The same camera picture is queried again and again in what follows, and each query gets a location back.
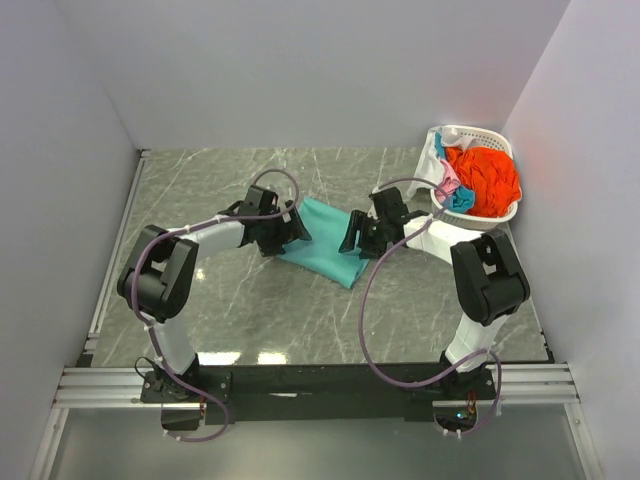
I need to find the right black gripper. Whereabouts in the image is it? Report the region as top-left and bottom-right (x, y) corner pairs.
(339, 210), (389, 260)

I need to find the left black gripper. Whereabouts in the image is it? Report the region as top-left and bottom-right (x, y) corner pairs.
(258, 201), (310, 257)

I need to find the teal t shirt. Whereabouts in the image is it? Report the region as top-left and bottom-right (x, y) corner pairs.
(279, 197), (368, 289)

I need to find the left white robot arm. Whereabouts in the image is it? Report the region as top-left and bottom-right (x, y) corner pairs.
(117, 186), (312, 402)

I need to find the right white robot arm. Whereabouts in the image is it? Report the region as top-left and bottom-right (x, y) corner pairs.
(339, 187), (531, 399)

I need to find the white cloth in basket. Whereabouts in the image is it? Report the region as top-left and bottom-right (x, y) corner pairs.
(406, 126), (474, 198)

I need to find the pink cloth in basket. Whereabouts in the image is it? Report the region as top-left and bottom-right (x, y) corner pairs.
(435, 159), (461, 204)

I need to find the blue cloth in basket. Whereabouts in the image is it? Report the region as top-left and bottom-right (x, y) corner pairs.
(434, 132), (475, 214)

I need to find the orange t shirt in basket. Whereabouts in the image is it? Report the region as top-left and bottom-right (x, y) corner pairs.
(445, 146), (522, 218)

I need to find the white laundry basket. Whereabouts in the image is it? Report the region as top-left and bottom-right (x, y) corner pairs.
(433, 125), (522, 230)

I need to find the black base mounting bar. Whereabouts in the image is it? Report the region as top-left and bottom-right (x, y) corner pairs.
(140, 363), (496, 431)

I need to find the aluminium rail frame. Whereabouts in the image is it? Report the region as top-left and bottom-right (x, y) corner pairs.
(29, 147), (601, 480)

